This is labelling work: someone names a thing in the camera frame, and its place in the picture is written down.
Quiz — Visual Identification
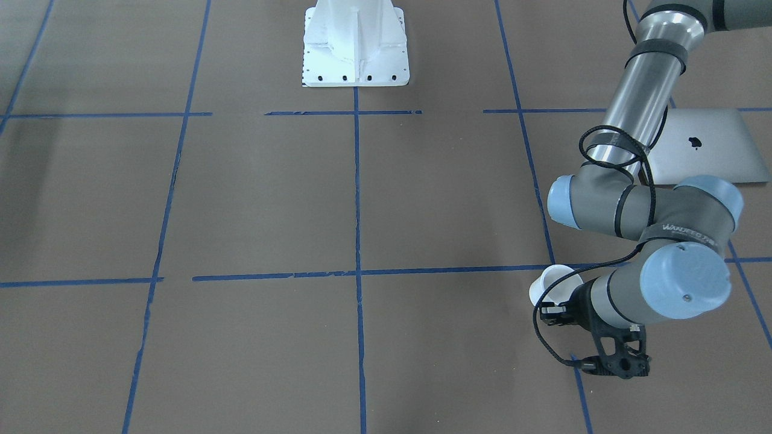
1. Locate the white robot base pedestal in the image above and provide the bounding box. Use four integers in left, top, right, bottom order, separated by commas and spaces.
301, 1, 411, 87

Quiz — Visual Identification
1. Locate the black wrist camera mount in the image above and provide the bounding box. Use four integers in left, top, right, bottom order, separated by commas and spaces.
579, 319, 651, 380

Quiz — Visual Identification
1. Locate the brown paper table cover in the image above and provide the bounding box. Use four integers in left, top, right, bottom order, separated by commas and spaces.
2, 1, 770, 433

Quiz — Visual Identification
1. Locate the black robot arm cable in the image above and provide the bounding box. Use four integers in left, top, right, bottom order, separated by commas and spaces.
532, 125, 658, 367

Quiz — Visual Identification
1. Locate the white plastic cup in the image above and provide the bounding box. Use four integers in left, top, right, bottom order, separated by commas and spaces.
529, 265, 584, 305

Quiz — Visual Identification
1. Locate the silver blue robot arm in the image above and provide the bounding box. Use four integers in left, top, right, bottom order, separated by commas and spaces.
540, 1, 770, 329

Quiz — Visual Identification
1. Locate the silver closed laptop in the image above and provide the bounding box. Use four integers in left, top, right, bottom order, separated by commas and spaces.
648, 108, 770, 185

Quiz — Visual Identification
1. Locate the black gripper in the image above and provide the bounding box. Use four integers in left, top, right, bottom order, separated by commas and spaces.
540, 281, 596, 332

